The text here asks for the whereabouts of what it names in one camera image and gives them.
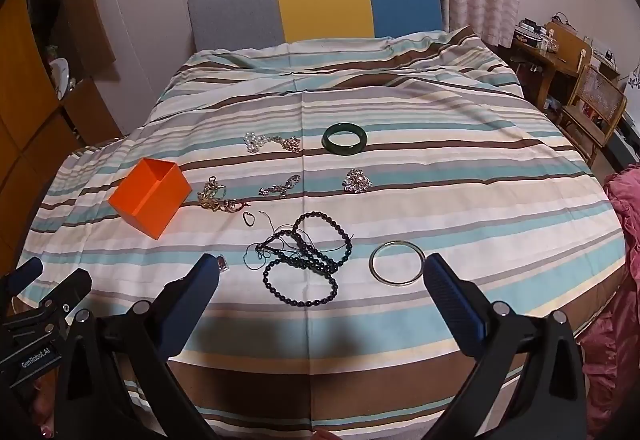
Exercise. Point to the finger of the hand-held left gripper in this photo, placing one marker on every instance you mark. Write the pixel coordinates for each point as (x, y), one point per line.
(25, 272)
(70, 290)

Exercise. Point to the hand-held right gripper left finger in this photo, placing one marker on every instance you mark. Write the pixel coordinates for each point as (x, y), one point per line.
(192, 302)

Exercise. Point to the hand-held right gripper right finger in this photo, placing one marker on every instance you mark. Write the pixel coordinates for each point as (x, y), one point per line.
(455, 305)

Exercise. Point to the silver bangle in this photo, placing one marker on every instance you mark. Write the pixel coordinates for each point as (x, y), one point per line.
(371, 265)

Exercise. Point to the orange box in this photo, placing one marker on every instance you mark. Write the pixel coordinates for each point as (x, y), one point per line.
(145, 210)

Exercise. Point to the sparkly brooch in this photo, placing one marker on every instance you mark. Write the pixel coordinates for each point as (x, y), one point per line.
(356, 181)

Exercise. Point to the green bangle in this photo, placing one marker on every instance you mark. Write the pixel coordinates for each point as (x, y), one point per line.
(330, 145)

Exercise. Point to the person's left hand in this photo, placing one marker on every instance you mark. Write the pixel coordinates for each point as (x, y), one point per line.
(42, 402)

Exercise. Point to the small silver pendant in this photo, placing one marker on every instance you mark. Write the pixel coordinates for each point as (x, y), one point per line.
(222, 265)

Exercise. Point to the striped bed sheet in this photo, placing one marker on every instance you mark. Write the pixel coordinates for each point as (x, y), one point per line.
(400, 220)

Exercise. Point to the pink cloth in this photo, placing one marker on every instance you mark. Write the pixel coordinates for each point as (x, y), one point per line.
(620, 270)

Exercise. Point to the wooden wardrobe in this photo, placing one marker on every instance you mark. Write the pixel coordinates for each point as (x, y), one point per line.
(25, 95)

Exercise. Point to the wooden chair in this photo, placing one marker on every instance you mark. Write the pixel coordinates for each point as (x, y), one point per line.
(597, 95)

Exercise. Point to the wooden desk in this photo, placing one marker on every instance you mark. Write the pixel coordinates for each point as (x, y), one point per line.
(540, 60)

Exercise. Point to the grey yellow blue headboard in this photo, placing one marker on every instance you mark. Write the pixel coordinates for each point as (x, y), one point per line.
(320, 5)

